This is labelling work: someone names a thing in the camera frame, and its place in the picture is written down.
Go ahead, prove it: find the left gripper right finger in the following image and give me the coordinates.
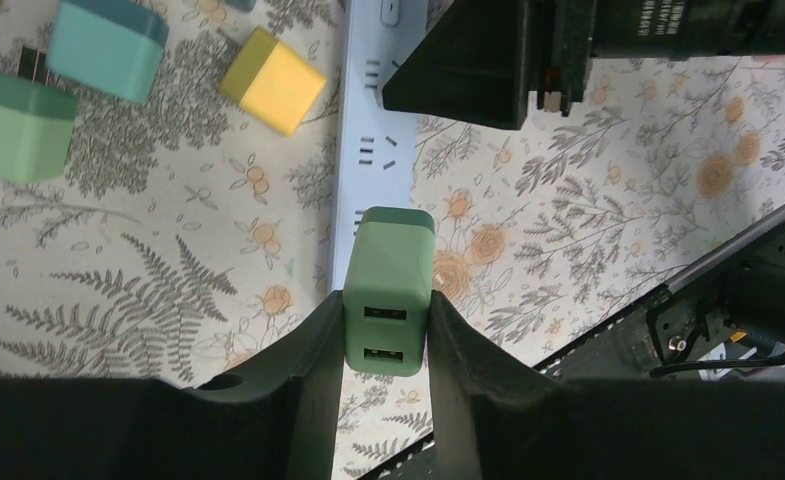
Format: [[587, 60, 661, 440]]
[[427, 292, 785, 479]]

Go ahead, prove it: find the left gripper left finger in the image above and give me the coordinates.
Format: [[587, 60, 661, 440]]
[[0, 292, 344, 479]]

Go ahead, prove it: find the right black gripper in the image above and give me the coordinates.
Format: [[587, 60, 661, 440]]
[[381, 0, 597, 130]]

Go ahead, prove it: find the blue power strip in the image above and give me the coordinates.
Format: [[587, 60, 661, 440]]
[[328, 0, 433, 480]]

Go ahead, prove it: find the green plug cube bottom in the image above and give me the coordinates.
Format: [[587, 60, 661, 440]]
[[342, 206, 436, 377]]

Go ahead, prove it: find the green plug cube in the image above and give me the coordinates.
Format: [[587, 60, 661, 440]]
[[342, 206, 436, 377], [0, 47, 78, 183]]

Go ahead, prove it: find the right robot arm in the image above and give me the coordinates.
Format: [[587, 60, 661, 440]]
[[381, 0, 785, 130]]

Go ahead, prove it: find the yellow plug cube lower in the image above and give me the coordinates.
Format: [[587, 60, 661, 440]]
[[219, 27, 326, 136]]

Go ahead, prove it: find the teal plug cube middle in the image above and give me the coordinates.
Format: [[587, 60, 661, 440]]
[[46, 0, 169, 104]]

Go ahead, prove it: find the floral table mat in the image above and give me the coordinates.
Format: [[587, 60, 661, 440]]
[[0, 0, 785, 480]]

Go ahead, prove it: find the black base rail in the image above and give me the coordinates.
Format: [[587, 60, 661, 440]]
[[370, 222, 785, 479]]

